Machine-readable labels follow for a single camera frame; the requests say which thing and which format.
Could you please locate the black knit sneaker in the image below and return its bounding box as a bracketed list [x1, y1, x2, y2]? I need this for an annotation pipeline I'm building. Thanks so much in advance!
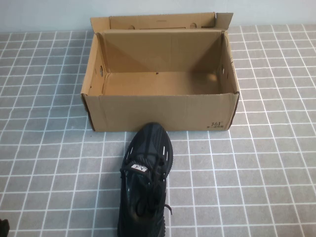
[119, 122, 175, 237]

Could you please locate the gray white-grid tablecloth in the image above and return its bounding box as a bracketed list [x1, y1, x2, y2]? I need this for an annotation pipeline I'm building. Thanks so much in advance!
[0, 23, 316, 237]

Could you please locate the brown cardboard shoe box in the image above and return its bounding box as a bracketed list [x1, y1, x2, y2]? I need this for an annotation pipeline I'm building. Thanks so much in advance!
[80, 12, 240, 132]

